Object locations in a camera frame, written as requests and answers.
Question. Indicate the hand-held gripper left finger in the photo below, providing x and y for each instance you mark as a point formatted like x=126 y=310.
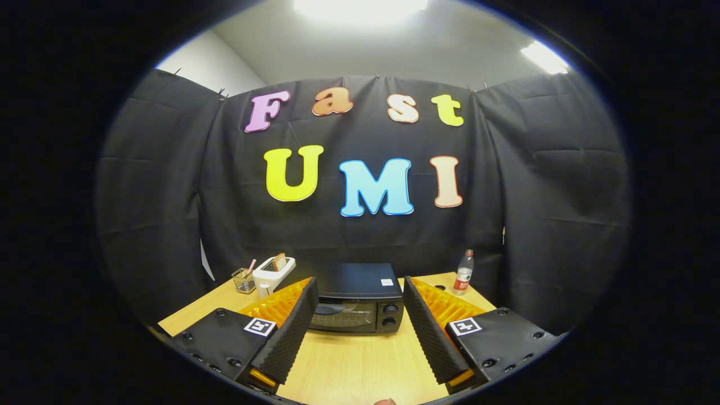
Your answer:
x=292 y=332

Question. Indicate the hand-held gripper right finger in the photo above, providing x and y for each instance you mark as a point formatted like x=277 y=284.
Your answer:
x=430 y=337

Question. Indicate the black toaster oven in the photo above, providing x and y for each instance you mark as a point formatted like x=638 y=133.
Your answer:
x=360 y=278

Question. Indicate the white pop-up toaster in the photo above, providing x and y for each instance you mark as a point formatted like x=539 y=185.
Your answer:
x=270 y=280

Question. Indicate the plastic bottle red label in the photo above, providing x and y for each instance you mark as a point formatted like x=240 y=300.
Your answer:
x=463 y=275

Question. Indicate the brown bread slice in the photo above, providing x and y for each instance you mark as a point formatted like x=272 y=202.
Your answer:
x=278 y=262

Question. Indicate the black backdrop cloth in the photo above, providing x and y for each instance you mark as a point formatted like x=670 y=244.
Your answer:
x=562 y=197

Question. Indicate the small ceiling light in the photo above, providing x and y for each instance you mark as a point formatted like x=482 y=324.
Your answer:
x=544 y=57

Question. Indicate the large ceiling light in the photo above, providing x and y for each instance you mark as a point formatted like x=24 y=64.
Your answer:
x=360 y=10

